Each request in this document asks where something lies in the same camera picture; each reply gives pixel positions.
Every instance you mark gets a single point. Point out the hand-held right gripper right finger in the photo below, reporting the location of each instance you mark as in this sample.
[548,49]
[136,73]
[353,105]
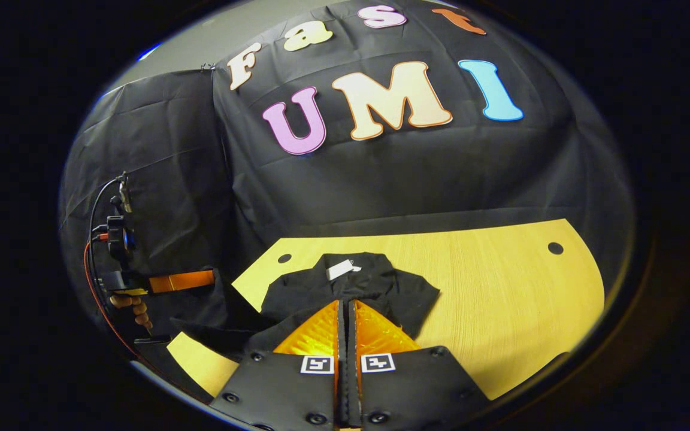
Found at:
[417,389]

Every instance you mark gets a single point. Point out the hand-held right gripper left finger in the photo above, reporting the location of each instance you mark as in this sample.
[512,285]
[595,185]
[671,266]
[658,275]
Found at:
[285,392]

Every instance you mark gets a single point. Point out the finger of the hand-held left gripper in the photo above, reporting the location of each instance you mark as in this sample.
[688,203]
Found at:
[180,281]

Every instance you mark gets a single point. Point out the black button-up garment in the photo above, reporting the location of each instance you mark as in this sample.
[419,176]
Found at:
[381,287]

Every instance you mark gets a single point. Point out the black cloth clip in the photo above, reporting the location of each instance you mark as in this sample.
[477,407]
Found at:
[208,67]

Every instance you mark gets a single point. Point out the black backdrop cloth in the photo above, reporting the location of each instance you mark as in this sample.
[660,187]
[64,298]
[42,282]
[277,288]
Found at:
[411,173]

